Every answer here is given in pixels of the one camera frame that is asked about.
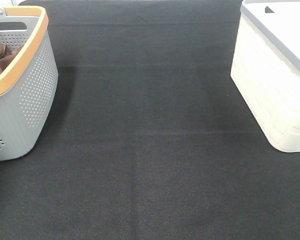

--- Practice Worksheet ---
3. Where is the grey basket with orange rim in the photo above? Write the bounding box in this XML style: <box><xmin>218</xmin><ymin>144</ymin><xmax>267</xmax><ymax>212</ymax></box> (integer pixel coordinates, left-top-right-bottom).
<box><xmin>0</xmin><ymin>5</ymin><xmax>58</xmax><ymax>161</ymax></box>

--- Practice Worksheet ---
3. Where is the white basket with grey rim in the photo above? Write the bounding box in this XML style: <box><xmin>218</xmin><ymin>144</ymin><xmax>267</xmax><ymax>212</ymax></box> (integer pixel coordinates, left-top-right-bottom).
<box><xmin>230</xmin><ymin>0</ymin><xmax>300</xmax><ymax>153</ymax></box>

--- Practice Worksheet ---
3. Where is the brown cloth in basket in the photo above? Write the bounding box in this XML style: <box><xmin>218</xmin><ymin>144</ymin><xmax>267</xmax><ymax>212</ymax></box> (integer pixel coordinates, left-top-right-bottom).
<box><xmin>0</xmin><ymin>43</ymin><xmax>23</xmax><ymax>74</ymax></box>

